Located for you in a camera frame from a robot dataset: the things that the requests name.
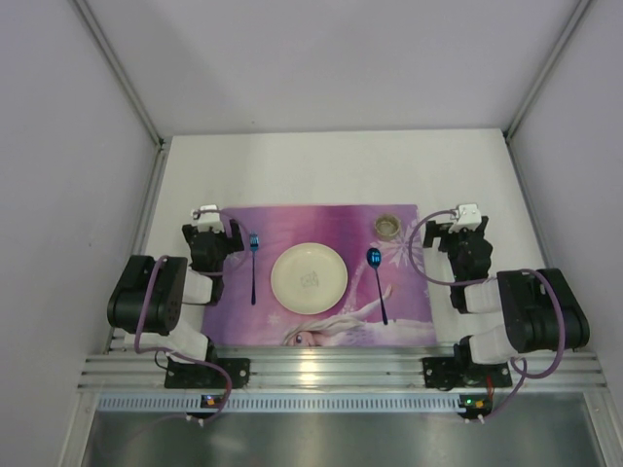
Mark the aluminium rail frame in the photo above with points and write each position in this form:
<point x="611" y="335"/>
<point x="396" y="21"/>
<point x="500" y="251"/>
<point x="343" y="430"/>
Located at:
<point x="322" y="369"/>

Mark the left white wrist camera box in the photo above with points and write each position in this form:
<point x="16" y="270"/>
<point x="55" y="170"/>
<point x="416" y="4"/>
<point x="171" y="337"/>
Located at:
<point x="207" y="218"/>

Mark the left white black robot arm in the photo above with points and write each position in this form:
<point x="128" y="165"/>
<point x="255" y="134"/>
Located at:
<point x="148" y="298"/>

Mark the small beige cup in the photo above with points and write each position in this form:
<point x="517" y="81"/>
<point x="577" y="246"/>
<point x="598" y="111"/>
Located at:
<point x="387" y="227"/>

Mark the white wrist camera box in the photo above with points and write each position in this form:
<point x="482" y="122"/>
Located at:
<point x="465" y="217"/>
<point x="207" y="218"/>

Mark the purple pink printed cloth mat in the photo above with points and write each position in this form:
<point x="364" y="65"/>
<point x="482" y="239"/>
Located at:
<point x="356" y="320"/>

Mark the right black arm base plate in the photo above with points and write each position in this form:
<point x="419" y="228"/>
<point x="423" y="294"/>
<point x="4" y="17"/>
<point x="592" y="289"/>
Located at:
<point x="447" y="373"/>

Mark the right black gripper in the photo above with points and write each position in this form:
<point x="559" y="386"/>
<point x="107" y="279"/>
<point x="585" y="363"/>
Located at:
<point x="458" y="235"/>

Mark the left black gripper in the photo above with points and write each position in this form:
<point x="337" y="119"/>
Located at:
<point x="209" y="233"/>

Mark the blue plastic spoon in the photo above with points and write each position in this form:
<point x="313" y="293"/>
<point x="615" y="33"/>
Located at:
<point x="374" y="260"/>

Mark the cream round plate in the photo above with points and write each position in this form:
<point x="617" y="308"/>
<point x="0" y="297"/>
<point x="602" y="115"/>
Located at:
<point x="309" y="278"/>

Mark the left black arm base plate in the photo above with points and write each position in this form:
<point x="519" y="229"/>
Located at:
<point x="194" y="376"/>

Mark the grey slotted cable duct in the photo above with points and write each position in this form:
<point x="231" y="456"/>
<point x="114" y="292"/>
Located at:
<point x="292" y="403"/>

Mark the blue plastic fork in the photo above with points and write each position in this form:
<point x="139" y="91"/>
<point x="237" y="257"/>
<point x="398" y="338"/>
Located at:
<point x="254" y="246"/>

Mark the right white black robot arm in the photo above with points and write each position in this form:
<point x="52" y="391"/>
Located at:
<point x="538" y="309"/>

